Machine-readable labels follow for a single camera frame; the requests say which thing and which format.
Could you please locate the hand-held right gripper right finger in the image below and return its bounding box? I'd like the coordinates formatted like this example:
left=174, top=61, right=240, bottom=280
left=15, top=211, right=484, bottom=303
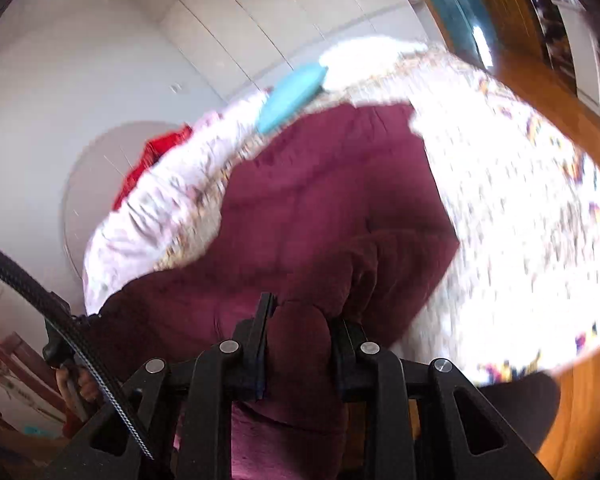
left=330, top=317, right=553, bottom=480

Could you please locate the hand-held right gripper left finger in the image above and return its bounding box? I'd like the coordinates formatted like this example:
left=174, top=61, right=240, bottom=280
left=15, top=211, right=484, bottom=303
left=45, top=292, right=278, bottom=480

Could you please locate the maroon puffer coat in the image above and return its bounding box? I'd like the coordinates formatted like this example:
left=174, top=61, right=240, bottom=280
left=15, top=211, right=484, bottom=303
left=87, top=100, right=460, bottom=480

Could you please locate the person's left hand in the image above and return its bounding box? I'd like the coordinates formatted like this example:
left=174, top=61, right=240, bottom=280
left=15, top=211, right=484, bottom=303
left=56, top=366, right=101, bottom=405

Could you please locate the white pink floral quilt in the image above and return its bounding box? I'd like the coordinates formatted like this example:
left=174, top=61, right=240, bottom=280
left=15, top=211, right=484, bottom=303
left=82, top=87, right=275, bottom=316

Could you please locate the white rounded headboard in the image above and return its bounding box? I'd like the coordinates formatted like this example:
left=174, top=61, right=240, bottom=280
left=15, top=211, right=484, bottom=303
left=60, top=120, right=185, bottom=291

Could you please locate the red cloth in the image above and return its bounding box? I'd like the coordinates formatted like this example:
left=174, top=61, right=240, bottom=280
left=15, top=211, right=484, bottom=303
left=112, top=125, right=193, bottom=211

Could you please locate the bed with floral bedspread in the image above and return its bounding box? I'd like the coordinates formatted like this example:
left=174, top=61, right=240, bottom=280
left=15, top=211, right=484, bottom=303
left=155, top=45, right=600, bottom=386

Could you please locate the teal pillow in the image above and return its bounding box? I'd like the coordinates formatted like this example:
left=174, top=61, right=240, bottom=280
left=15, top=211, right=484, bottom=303
left=256, top=62, right=329, bottom=136

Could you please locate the white pillow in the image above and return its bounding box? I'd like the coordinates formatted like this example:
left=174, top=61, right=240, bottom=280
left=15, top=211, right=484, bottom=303
left=319, top=35, right=431, bottom=93

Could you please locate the cream glossy wardrobe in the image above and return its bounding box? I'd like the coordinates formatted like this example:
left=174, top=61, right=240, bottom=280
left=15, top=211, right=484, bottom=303
left=100, top=0, right=431, bottom=106

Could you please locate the blue framed glass door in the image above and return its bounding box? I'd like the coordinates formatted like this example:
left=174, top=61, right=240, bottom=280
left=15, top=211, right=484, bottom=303
left=405, top=0, right=498, bottom=71

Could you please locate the white television cabinet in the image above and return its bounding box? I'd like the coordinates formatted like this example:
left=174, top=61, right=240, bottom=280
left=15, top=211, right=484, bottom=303
left=554, top=0, right=600, bottom=121

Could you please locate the brown wooden door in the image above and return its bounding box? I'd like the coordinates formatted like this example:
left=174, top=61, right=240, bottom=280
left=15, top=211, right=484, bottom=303
left=462, top=0, right=550, bottom=66

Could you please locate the black braided cable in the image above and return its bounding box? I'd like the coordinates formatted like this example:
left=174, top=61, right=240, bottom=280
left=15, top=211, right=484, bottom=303
left=0, top=237, right=157, bottom=461

